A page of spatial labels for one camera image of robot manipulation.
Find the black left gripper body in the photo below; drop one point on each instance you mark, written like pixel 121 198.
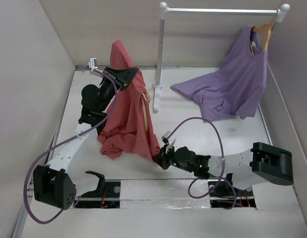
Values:
pixel 107 89

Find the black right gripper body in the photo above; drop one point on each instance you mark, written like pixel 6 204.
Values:
pixel 170 158

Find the light wooden hanger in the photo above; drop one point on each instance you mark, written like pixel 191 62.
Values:
pixel 145 101

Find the red t shirt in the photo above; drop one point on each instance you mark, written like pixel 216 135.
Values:
pixel 125 130

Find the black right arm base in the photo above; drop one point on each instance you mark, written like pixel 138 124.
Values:
pixel 223 197

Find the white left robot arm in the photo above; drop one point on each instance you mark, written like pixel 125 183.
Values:
pixel 55 183

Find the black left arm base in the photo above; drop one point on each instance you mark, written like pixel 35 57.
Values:
pixel 105 196

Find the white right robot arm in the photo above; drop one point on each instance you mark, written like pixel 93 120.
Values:
pixel 262 163

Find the purple t shirt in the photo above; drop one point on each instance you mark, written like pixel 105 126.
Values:
pixel 236 88

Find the orange wooden hanger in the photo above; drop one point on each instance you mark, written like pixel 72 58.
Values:
pixel 265 30

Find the white metal clothes rack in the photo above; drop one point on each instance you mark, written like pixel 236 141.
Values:
pixel 279 14

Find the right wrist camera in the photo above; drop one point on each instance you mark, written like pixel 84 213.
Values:
pixel 165 138

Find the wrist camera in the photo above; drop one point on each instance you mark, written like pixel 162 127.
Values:
pixel 93 65
pixel 165 138

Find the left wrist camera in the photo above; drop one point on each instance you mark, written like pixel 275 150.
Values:
pixel 93 65

